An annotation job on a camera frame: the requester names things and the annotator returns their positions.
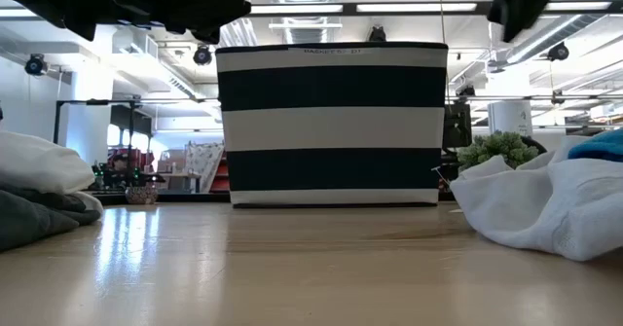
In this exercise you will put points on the bright blue garment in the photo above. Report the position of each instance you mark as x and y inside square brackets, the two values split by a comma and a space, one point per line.
[601, 148]

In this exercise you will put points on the person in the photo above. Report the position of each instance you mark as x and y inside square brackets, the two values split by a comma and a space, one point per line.
[119, 165]

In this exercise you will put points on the black aluminium rig frame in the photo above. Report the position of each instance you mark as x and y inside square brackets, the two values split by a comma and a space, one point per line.
[418, 8]

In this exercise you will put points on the black box monitor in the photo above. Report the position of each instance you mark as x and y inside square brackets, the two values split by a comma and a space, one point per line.
[457, 124]

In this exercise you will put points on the black ceiling spotlight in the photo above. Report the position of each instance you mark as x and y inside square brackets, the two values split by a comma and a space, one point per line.
[558, 51]
[35, 65]
[202, 55]

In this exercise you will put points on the white cylinder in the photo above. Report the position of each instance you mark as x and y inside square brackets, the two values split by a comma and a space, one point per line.
[510, 118]

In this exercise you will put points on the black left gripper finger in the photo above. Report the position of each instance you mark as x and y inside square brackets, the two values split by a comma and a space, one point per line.
[207, 34]
[209, 5]

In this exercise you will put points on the grey garment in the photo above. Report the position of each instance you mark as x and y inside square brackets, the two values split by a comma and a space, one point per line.
[29, 219]

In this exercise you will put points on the small white cloth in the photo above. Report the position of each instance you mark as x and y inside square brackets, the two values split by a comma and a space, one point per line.
[34, 163]

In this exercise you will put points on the navy white striped fabric basket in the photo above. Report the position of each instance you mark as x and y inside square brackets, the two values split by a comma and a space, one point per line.
[331, 121]

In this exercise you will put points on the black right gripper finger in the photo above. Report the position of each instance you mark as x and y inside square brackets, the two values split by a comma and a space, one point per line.
[508, 14]

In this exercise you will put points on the small green potted plant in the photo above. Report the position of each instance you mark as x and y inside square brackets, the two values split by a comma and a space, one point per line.
[496, 148]

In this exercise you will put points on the large white garment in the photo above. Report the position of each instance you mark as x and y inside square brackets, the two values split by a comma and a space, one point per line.
[535, 209]

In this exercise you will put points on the black background rack frame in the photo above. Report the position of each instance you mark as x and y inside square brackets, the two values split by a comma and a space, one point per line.
[92, 102]

